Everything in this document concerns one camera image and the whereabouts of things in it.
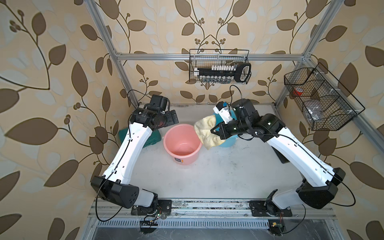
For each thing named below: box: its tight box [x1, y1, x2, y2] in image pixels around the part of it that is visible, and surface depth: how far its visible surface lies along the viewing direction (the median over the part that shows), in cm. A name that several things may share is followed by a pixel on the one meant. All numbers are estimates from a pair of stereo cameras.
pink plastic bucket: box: [162, 123, 203, 165], surface depth 84 cm
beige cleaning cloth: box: [194, 115, 226, 151], surface depth 67 cm
